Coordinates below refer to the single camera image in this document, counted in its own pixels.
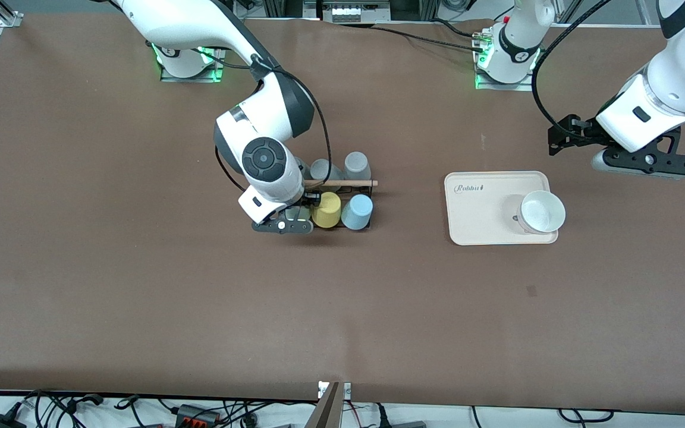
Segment cream plastic tray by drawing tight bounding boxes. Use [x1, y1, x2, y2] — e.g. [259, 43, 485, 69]
[444, 171, 559, 246]

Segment black box orange connectors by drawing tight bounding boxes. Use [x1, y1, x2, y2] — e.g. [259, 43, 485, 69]
[175, 404, 222, 427]

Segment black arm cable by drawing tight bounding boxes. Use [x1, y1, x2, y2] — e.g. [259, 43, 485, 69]
[197, 48, 332, 194]
[531, 0, 614, 131]

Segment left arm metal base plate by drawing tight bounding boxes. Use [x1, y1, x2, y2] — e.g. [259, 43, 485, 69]
[475, 29, 538, 92]

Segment white bowl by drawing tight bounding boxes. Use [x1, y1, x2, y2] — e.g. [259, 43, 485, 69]
[518, 190, 567, 235]

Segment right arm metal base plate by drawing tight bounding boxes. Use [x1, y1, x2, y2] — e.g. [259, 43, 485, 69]
[160, 45, 225, 83]

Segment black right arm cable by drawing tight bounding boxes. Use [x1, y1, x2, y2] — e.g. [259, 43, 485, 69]
[197, 48, 332, 194]

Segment yellow plastic cup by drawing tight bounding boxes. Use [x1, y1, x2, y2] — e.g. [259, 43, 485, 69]
[312, 191, 342, 229]

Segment grey-brown beam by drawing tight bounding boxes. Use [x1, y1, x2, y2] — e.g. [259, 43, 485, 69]
[304, 382, 341, 428]

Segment small metal bracket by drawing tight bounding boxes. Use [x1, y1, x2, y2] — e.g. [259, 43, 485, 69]
[318, 380, 352, 400]

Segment black table cable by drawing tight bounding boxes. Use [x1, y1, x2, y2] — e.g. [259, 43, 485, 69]
[429, 18, 489, 39]
[371, 25, 486, 53]

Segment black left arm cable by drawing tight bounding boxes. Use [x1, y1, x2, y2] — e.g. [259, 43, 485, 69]
[531, 0, 614, 131]

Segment white power strip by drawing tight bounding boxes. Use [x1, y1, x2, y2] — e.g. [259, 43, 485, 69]
[331, 3, 374, 23]

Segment light blue plastic cup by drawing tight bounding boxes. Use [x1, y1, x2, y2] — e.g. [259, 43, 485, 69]
[341, 194, 374, 231]

